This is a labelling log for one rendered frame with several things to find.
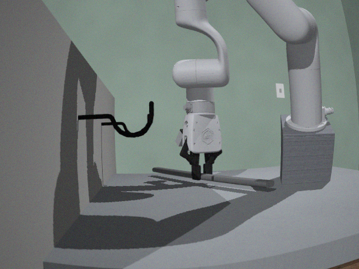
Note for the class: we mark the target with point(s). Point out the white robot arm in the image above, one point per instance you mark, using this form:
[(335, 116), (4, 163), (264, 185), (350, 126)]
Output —
[(294, 25)]

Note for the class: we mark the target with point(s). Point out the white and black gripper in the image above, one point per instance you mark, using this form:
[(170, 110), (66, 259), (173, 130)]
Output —
[(201, 134)]

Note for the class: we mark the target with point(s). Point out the grey wall panel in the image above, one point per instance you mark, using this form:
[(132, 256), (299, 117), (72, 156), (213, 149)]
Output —
[(51, 164)]

